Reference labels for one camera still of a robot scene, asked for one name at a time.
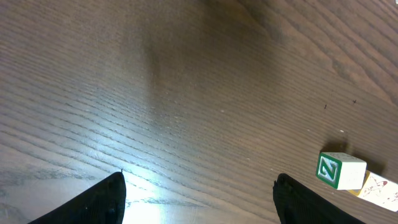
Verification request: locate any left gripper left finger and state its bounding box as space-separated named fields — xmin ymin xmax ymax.
xmin=29 ymin=172 xmax=126 ymax=224

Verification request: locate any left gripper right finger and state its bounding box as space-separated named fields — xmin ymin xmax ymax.
xmin=273 ymin=173 xmax=363 ymax=224

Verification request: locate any white block green Z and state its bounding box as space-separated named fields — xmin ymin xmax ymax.
xmin=315 ymin=152 xmax=367 ymax=190

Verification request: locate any white block soccer ball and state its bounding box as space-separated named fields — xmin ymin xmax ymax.
xmin=348 ymin=170 xmax=397 ymax=212

